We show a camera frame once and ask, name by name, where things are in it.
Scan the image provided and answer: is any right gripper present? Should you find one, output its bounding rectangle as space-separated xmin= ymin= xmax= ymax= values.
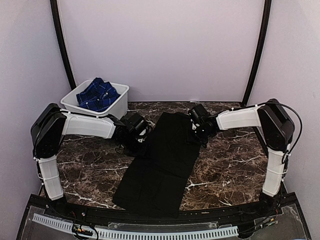
xmin=184 ymin=125 xmax=213 ymax=145

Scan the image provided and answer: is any black long sleeve shirt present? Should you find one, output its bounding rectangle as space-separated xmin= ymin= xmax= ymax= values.
xmin=112 ymin=112 xmax=201 ymax=218

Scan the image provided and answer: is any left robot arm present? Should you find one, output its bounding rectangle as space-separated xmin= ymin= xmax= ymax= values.
xmin=30 ymin=103 xmax=152 ymax=218

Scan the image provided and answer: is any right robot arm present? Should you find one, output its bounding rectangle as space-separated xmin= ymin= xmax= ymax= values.
xmin=188 ymin=98 xmax=297 ymax=197

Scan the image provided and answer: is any white plastic bin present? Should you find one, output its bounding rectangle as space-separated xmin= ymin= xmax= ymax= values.
xmin=60 ymin=77 xmax=130 ymax=119

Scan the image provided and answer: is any blue plaid shirt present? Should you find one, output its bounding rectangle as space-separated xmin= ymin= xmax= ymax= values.
xmin=76 ymin=77 xmax=121 ymax=112

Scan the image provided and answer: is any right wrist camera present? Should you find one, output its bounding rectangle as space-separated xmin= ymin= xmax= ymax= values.
xmin=188 ymin=104 xmax=210 ymax=125

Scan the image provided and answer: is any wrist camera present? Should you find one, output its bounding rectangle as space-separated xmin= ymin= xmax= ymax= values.
xmin=122 ymin=113 xmax=153 ymax=143
xmin=188 ymin=104 xmax=210 ymax=125

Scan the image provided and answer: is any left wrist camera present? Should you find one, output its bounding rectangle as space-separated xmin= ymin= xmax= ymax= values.
xmin=122 ymin=113 xmax=153 ymax=143

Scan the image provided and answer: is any white slotted cable duct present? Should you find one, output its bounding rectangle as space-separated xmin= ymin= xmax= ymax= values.
xmin=32 ymin=213 xmax=239 ymax=240

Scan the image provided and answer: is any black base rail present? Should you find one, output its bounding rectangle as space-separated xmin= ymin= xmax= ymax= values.
xmin=17 ymin=192 xmax=311 ymax=240

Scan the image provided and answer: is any right black frame post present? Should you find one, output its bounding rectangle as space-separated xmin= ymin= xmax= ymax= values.
xmin=241 ymin=0 xmax=272 ymax=107

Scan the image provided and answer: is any black frame post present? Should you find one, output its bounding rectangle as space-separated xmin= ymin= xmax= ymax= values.
xmin=241 ymin=0 xmax=272 ymax=107
xmin=50 ymin=0 xmax=76 ymax=90

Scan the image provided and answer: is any left black frame post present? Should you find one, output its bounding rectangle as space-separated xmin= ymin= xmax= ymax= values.
xmin=50 ymin=0 xmax=76 ymax=90

